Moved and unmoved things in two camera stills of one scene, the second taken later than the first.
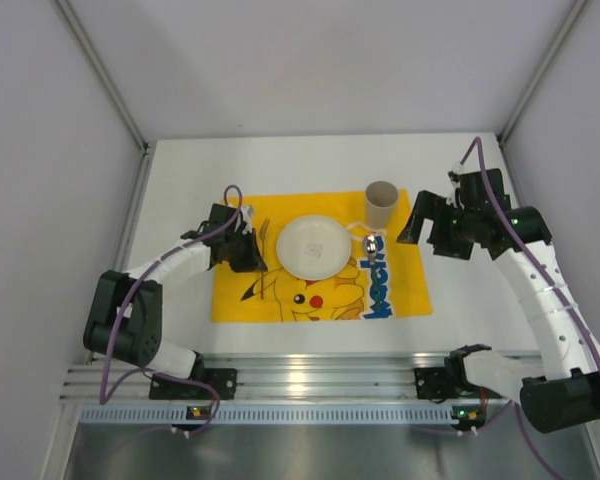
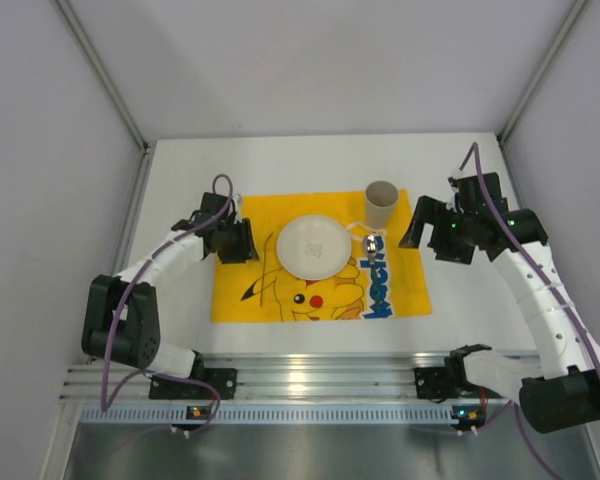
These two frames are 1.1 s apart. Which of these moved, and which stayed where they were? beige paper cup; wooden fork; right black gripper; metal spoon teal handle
Moved: wooden fork
Stayed: beige paper cup; right black gripper; metal spoon teal handle
